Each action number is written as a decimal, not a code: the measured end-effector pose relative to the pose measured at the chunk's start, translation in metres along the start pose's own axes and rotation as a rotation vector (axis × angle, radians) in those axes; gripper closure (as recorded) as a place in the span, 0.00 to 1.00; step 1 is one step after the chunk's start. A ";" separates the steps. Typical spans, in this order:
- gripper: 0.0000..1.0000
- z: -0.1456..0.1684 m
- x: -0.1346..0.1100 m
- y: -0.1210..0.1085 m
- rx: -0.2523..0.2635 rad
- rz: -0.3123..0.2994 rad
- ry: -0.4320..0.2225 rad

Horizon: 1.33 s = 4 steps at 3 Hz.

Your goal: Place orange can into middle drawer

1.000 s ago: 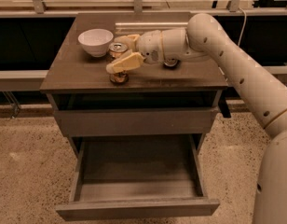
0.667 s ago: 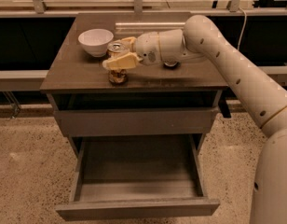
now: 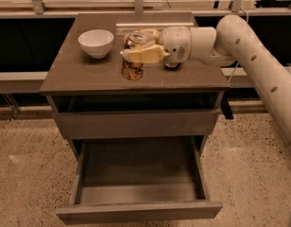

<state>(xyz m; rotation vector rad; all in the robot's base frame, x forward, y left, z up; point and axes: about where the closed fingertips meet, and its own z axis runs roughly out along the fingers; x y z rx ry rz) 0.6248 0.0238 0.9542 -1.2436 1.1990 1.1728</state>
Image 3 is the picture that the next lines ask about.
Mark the open middle drawer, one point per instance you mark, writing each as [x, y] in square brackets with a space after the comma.
[141, 179]

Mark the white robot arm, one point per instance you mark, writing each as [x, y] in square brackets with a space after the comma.
[232, 40]

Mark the closed top drawer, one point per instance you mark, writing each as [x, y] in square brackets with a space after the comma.
[136, 124]

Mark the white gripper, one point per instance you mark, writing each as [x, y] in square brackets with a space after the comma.
[174, 43]

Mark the white ceramic bowl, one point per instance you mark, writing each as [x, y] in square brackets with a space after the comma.
[96, 43]

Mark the orange crushed soda can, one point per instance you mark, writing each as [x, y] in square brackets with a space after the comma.
[131, 70]

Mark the brown drawer cabinet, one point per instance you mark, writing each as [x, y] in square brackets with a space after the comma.
[77, 83]

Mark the blue pepsi can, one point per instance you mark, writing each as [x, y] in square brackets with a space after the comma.
[171, 64]

